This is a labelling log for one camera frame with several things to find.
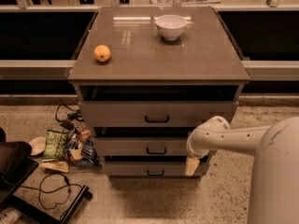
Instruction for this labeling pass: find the grey drawer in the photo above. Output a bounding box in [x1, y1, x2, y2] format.
[78, 85, 238, 127]
[94, 127, 193, 156]
[102, 155, 210, 177]

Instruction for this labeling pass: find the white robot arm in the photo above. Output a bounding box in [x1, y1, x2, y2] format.
[185, 116, 299, 224]

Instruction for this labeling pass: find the grey bottom drawer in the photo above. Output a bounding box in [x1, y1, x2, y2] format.
[102, 155, 210, 177]

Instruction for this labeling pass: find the grey drawer cabinet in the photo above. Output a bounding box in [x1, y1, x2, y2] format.
[67, 6, 251, 181]

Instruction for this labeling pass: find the grey top drawer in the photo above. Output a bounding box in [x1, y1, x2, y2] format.
[78, 85, 238, 127]

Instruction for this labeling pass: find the pile of snack packages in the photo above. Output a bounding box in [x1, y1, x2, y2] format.
[67, 130, 100, 167]

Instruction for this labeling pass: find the yellow snack bag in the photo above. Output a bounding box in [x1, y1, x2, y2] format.
[40, 161, 69, 173]

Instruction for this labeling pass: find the green chip bag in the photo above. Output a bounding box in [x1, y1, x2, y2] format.
[42, 130, 68, 161]

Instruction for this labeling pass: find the white bowl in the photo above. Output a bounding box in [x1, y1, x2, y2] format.
[156, 15, 187, 40]

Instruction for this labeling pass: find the orange fruit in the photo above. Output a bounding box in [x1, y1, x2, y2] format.
[93, 45, 110, 63]

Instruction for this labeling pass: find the white plate on floor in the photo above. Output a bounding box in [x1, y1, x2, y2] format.
[29, 136, 46, 156]

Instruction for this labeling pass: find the white shoe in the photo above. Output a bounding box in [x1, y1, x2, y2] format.
[0, 207, 21, 224]

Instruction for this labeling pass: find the black cable on floor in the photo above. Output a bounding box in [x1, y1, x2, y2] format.
[20, 172, 84, 222]

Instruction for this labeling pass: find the black power adapter cable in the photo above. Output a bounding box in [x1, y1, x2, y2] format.
[54, 104, 86, 132]

